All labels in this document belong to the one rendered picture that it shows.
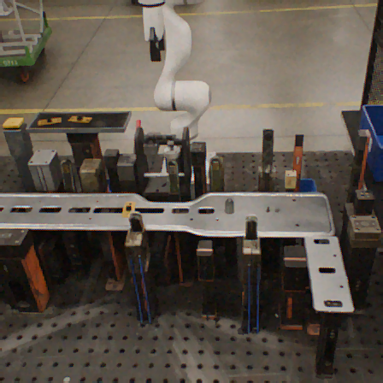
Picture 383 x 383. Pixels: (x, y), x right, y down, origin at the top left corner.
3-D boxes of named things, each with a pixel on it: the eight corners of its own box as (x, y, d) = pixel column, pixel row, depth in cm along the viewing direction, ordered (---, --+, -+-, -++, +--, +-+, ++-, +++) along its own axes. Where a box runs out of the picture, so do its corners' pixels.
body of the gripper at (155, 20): (142, -6, 153) (147, 32, 160) (137, 4, 145) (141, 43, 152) (166, -7, 152) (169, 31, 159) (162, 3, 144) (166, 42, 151)
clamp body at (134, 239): (131, 324, 165) (115, 247, 144) (138, 297, 175) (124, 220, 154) (158, 325, 164) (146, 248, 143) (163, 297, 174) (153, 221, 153)
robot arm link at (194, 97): (173, 126, 216) (167, 75, 201) (215, 126, 213) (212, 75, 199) (168, 141, 207) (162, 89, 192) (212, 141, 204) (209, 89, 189)
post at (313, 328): (307, 335, 157) (315, 270, 140) (303, 308, 166) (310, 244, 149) (327, 336, 156) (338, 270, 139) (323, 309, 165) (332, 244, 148)
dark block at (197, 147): (197, 241, 196) (190, 151, 171) (198, 229, 202) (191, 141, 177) (209, 241, 195) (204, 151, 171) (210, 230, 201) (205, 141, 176)
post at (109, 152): (119, 238, 200) (102, 155, 176) (121, 230, 204) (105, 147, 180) (131, 238, 200) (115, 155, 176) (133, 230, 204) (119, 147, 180)
